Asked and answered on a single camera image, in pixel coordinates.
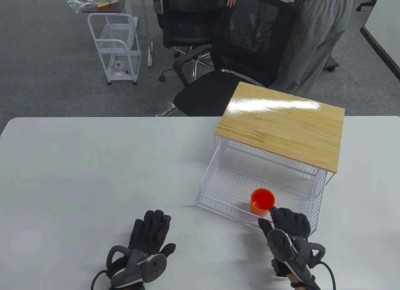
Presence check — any grey right hand tracker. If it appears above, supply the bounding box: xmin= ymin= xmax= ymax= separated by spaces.
xmin=267 ymin=229 xmax=327 ymax=287

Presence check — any white metal post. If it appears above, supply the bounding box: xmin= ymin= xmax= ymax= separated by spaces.
xmin=139 ymin=0 xmax=154 ymax=67

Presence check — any white mesh sliding drawer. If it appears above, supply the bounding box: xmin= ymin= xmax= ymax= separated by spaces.
xmin=197 ymin=140 xmax=327 ymax=233

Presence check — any black left glove cable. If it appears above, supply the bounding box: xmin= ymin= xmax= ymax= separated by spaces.
xmin=91 ymin=270 xmax=113 ymax=290

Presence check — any person's right forearm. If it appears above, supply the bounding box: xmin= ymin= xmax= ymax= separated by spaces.
xmin=287 ymin=271 xmax=322 ymax=290

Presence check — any white desk with black edge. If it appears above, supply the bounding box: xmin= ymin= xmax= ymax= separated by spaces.
xmin=359 ymin=0 xmax=400 ymax=83

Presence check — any white rolling cart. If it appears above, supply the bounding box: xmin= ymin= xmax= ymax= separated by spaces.
xmin=87 ymin=13 xmax=142 ymax=86

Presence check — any black chair base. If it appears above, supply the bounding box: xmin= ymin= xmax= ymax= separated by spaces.
xmin=356 ymin=0 xmax=380 ymax=12

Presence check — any orange plastic cup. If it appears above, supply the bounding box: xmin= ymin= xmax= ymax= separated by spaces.
xmin=250 ymin=188 xmax=276 ymax=217

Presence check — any person's left hand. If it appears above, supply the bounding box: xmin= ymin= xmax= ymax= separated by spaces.
xmin=108 ymin=210 xmax=176 ymax=277

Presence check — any grey hand tracker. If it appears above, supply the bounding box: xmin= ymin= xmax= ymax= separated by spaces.
xmin=267 ymin=229 xmax=327 ymax=287
xmin=106 ymin=245 xmax=168 ymax=289

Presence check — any black mesh office chair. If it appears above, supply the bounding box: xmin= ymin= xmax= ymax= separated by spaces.
xmin=156 ymin=0 xmax=302 ymax=117

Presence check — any dark wooden side table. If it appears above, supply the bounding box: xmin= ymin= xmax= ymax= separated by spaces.
xmin=82 ymin=0 xmax=131 ymax=13

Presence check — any grey left hand tracker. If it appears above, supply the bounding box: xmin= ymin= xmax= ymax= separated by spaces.
xmin=106 ymin=245 xmax=168 ymax=289

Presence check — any person's right hand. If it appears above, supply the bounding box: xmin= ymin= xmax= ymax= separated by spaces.
xmin=258 ymin=207 xmax=313 ymax=276

